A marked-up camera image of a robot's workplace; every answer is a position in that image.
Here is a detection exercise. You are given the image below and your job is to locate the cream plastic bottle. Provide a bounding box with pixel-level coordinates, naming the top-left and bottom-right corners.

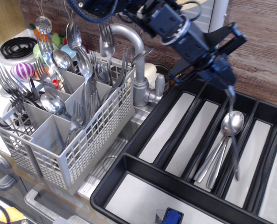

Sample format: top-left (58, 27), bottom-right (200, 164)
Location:
top-left (145, 63), bottom-right (157, 81)

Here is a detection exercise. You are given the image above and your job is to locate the steel spoon front compartment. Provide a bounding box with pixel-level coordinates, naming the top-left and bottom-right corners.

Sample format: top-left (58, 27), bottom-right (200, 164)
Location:
top-left (40, 92), bottom-right (71, 118)

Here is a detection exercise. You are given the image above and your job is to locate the black coil stove burner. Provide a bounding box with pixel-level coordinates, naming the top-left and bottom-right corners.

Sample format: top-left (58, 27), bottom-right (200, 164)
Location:
top-left (0, 37), bottom-right (38, 59)

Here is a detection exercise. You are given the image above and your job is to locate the top spoon in tray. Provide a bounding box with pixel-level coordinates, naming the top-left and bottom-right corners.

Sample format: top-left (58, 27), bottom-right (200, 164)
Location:
top-left (194, 111), bottom-right (244, 183)

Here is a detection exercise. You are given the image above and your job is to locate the spoon in tray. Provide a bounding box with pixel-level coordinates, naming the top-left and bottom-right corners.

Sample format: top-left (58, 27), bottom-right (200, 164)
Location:
top-left (206, 137), bottom-right (230, 189)
top-left (194, 111), bottom-right (244, 183)

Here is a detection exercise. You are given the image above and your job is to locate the steel spoon centre basket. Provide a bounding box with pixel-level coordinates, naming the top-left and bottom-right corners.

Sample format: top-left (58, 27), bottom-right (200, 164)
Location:
top-left (76, 47), bottom-right (92, 124)

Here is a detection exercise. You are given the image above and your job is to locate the steel spoon back left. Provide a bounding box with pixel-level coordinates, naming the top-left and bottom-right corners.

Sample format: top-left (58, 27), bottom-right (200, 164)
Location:
top-left (52, 49), bottom-right (75, 72)

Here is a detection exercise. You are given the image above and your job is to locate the grey metal faucet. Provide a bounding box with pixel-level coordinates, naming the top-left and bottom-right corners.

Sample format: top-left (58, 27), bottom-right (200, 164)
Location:
top-left (99, 23), bottom-right (165, 106)

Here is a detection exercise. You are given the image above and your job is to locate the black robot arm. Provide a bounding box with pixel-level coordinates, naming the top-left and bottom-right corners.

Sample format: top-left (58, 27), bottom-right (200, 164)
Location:
top-left (68, 0), bottom-right (247, 90)

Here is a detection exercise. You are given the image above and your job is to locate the big steel spoon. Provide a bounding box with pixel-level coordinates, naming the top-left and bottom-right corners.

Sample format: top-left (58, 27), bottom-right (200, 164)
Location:
top-left (225, 85), bottom-right (239, 181)

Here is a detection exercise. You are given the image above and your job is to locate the fork cluster left basket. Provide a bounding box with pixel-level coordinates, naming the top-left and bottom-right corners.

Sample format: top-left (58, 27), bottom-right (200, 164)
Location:
top-left (0, 64), bottom-right (43, 109)

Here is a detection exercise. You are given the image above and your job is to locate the purple striped toy ball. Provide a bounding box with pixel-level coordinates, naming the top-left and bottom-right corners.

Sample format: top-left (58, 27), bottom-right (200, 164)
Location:
top-left (10, 62), bottom-right (35, 83)

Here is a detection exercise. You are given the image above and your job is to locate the grey plastic cutlery basket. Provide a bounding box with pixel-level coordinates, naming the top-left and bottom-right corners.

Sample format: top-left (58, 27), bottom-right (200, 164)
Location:
top-left (0, 57), bottom-right (136, 196)

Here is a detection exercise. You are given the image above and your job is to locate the lower spoon in tray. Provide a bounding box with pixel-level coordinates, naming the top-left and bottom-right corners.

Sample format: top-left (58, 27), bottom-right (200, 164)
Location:
top-left (206, 137), bottom-right (230, 189)

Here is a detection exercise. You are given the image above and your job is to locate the hanging perforated skimmer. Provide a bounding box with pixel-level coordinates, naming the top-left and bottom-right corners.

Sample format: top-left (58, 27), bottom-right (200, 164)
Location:
top-left (35, 0), bottom-right (52, 35)

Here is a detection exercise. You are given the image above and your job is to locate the blue object bottom edge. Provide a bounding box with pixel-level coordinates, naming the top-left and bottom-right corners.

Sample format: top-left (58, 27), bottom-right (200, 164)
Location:
top-left (155, 208), bottom-right (184, 224)

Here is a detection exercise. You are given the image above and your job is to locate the black cutlery tray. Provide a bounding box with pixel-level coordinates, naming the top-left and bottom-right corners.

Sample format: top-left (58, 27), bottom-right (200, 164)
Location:
top-left (90, 79), bottom-right (277, 224)

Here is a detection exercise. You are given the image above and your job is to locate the steel pot behind faucet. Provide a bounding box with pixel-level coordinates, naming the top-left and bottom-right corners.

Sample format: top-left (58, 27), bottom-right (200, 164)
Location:
top-left (154, 63), bottom-right (172, 94)

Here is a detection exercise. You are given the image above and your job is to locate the yellow cloth bottom left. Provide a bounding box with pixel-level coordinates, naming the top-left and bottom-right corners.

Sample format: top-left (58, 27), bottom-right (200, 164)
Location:
top-left (5, 207), bottom-right (25, 222)

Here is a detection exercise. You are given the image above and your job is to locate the white vertical pole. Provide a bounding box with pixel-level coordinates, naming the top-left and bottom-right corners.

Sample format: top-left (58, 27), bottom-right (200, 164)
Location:
top-left (208, 0), bottom-right (229, 33)

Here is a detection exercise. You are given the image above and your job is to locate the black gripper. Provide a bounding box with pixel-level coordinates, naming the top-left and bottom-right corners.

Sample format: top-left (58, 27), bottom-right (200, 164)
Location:
top-left (166, 21), bottom-right (247, 90)

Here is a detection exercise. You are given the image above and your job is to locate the tall steel fork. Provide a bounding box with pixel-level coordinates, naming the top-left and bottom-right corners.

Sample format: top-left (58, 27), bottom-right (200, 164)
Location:
top-left (98, 21), bottom-right (115, 85)

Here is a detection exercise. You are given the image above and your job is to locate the green toy cup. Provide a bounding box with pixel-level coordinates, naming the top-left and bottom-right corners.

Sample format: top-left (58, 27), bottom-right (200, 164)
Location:
top-left (33, 43), bottom-right (52, 63)

